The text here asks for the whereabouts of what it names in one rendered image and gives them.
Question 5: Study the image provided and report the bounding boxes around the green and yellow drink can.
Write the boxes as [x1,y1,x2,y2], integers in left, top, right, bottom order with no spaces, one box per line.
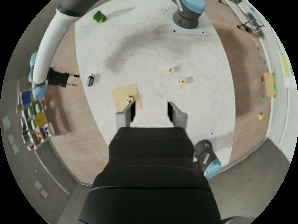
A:
[90,10,106,23]

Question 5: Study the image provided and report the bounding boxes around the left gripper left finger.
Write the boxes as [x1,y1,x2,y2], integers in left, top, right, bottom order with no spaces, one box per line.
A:
[114,101,136,131]

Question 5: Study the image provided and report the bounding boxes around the tan wooden block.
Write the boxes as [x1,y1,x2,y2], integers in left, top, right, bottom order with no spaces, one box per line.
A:
[166,67,174,73]
[178,79,186,85]
[126,96,134,103]

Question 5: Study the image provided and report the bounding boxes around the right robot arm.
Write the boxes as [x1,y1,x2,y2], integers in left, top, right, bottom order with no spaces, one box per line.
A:
[29,0,206,100]

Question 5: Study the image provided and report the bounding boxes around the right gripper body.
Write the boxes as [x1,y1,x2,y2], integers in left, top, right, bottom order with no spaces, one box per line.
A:
[45,67,69,88]

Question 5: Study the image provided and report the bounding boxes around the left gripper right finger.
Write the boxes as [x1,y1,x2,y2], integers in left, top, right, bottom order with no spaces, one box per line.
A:
[166,101,189,131]

